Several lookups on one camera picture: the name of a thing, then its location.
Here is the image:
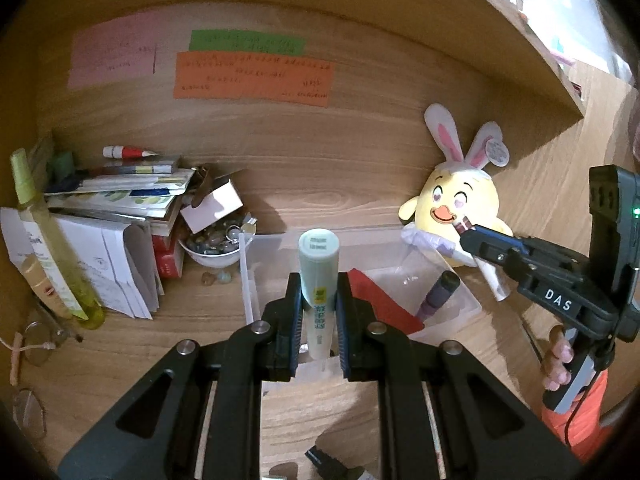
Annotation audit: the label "cream tube red label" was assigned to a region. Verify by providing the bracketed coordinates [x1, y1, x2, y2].
[20, 252, 81, 321]

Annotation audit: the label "orange sticky note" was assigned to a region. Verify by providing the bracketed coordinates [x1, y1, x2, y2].
[174, 51, 335, 108]

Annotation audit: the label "white folded papers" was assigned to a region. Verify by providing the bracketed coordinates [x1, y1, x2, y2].
[50, 212, 163, 321]

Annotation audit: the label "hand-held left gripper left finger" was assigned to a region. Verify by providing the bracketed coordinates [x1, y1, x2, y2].
[57, 272, 306, 480]

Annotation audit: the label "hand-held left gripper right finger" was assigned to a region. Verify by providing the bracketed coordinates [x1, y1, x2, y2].
[336, 271, 586, 480]

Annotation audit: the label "stack of books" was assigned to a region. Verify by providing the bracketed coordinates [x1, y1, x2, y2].
[44, 157, 197, 236]

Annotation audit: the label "white bowl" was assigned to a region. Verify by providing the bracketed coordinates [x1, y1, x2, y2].
[178, 215, 253, 268]

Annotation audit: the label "small white open box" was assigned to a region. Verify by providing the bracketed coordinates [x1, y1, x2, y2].
[179, 169, 246, 235]

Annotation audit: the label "white-green stick tube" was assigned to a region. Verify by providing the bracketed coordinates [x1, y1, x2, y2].
[298, 230, 341, 361]

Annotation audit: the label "red box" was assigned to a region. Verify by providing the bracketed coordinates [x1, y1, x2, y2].
[152, 232, 185, 279]

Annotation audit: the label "clear plastic box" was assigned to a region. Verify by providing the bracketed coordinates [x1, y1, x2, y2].
[239, 227, 483, 346]

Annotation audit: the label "person's right forearm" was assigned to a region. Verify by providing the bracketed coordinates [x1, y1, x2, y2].
[542, 367, 613, 463]

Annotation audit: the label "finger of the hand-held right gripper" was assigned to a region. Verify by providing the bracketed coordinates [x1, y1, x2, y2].
[470, 223, 526, 251]
[460, 232, 538, 281]

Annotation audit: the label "yellow chick plush toy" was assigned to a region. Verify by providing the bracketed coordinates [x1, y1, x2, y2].
[398, 103, 513, 303]

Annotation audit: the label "green sticky note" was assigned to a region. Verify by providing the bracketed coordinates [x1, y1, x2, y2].
[189, 30, 307, 57]

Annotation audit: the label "pink sticky note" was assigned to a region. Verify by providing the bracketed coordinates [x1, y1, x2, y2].
[67, 10, 173, 90]

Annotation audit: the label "red pouch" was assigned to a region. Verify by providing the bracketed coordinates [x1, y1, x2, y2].
[347, 268, 423, 338]

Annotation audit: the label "beige tube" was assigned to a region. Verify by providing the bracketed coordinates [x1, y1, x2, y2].
[452, 215, 512, 303]

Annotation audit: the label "purple spray bottle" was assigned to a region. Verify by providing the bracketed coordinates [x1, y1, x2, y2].
[417, 270, 461, 318]

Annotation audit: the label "eyeglasses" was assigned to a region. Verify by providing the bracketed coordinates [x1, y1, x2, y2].
[10, 310, 83, 441]

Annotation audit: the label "yellow-green spray bottle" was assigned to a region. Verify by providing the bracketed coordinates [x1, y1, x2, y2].
[10, 148, 106, 331]

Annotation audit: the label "person's right hand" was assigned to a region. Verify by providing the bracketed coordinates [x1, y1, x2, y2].
[540, 325, 576, 392]

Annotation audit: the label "small teal item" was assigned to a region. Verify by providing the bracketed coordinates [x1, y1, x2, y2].
[47, 151, 76, 181]

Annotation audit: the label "red and white pen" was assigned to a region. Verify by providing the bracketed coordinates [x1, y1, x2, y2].
[102, 145, 160, 159]

